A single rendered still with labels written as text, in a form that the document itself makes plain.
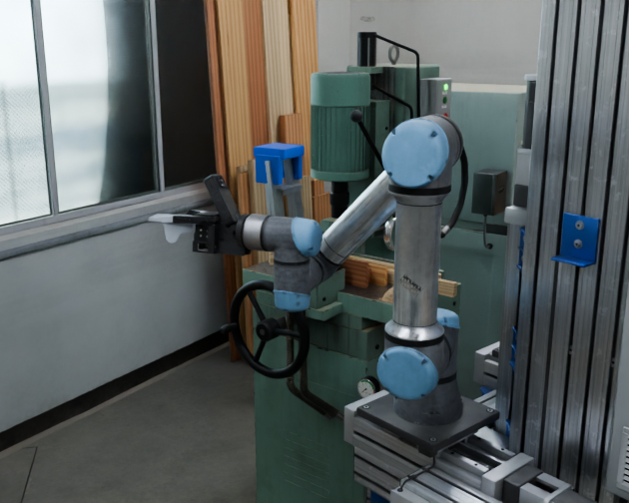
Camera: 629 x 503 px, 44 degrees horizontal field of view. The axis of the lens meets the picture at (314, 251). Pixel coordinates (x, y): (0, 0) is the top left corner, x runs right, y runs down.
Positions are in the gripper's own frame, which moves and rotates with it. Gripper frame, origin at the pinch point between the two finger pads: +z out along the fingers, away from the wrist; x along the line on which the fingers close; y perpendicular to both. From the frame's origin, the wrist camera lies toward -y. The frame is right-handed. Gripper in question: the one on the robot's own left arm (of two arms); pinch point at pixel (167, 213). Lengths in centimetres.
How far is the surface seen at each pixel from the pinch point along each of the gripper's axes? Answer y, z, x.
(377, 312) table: 29, -31, 59
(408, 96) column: -32, -26, 91
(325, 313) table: 31, -17, 55
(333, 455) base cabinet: 78, -16, 69
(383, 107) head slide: -28, -20, 85
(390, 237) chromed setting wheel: 11, -26, 83
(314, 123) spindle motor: -22, -5, 68
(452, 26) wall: -85, 12, 304
